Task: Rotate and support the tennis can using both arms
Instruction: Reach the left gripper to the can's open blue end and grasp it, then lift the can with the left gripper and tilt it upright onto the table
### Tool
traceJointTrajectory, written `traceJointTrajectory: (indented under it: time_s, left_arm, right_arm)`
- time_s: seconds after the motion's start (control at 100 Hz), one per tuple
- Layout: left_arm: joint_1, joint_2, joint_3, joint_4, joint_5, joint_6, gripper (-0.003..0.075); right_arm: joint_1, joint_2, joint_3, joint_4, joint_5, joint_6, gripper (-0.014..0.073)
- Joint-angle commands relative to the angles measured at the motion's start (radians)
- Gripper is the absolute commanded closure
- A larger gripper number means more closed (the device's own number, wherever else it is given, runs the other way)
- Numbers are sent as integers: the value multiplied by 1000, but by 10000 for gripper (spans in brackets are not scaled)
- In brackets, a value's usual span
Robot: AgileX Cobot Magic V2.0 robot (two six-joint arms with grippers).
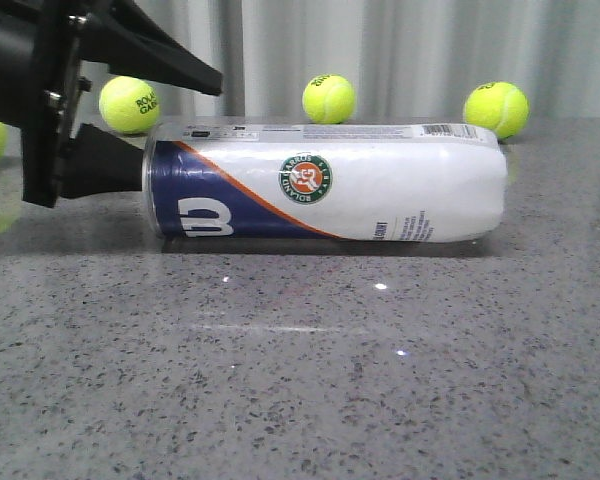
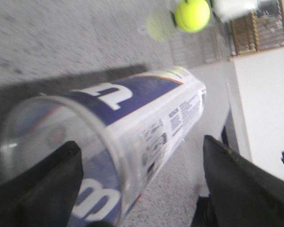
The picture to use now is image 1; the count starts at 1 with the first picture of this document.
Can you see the grey pleated curtain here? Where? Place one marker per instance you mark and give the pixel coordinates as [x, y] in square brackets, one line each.
[404, 58]

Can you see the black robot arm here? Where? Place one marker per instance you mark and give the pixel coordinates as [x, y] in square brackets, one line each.
[17, 25]

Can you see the white blue tennis ball can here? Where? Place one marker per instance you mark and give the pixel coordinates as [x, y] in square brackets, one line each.
[441, 182]

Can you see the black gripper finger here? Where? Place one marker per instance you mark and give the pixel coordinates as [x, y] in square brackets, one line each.
[122, 36]
[99, 162]

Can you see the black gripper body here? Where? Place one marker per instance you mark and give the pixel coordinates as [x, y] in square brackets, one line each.
[55, 89]

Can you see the yellow Roland Garros tennis ball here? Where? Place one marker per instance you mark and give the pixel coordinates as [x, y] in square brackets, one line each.
[129, 105]

